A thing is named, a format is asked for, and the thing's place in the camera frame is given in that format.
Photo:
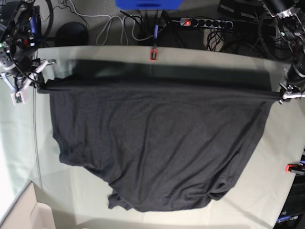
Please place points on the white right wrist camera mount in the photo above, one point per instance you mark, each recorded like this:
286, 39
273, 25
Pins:
19, 96

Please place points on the round black base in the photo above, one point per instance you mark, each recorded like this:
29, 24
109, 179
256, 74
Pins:
71, 34

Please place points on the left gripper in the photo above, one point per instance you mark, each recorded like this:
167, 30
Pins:
289, 91

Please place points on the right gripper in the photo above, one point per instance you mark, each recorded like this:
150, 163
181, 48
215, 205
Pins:
34, 77

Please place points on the red black clamp right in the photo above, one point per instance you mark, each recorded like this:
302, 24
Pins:
296, 169

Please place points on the black power strip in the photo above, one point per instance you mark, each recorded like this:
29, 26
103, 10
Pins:
206, 23

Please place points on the dark grey t-shirt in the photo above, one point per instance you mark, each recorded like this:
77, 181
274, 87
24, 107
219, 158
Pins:
161, 146

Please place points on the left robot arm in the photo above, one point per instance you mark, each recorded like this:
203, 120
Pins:
290, 23

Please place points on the red black clamp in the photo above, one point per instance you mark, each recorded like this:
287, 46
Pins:
296, 169
153, 54

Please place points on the blue box top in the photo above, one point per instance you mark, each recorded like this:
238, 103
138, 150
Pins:
148, 4

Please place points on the red black clamp top centre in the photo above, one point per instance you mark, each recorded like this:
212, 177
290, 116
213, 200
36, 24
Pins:
153, 54

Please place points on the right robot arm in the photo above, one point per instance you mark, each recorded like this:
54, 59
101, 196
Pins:
20, 37

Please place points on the light green table cloth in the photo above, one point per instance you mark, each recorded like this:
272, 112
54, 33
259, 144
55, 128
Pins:
29, 156

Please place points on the beige box corner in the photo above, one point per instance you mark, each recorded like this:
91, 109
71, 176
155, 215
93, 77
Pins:
27, 213

